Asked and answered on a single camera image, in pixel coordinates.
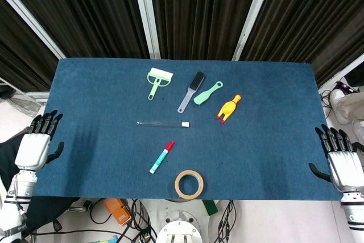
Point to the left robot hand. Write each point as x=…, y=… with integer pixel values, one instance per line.
x=31, y=147

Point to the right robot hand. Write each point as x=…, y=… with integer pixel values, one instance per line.
x=342, y=166

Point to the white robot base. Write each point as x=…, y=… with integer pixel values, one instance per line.
x=177, y=223

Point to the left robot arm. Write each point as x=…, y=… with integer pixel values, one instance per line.
x=15, y=200

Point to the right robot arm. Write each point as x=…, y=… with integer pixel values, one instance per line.
x=352, y=214

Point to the transparent tube with white cap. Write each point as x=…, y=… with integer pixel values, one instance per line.
x=162, y=124

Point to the beige trouser leg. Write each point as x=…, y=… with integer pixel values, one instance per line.
x=352, y=106

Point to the blue felt table mat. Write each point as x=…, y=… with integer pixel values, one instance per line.
x=113, y=140

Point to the orange device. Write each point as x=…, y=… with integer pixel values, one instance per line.
x=117, y=211

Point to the yellow rubber chicken toy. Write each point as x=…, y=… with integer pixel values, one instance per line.
x=228, y=107

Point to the teal marker with red cap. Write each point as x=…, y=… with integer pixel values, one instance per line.
x=161, y=158

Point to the green plastic part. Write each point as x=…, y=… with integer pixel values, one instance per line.
x=210, y=207

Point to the green squeegee with white blade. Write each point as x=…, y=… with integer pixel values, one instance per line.
x=157, y=82

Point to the brown tape roll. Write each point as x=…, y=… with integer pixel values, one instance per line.
x=199, y=184

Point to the green plastic brush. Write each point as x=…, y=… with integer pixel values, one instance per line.
x=207, y=94

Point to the white aluminium frame post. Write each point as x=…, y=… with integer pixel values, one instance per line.
x=253, y=12
x=148, y=12
x=29, y=18

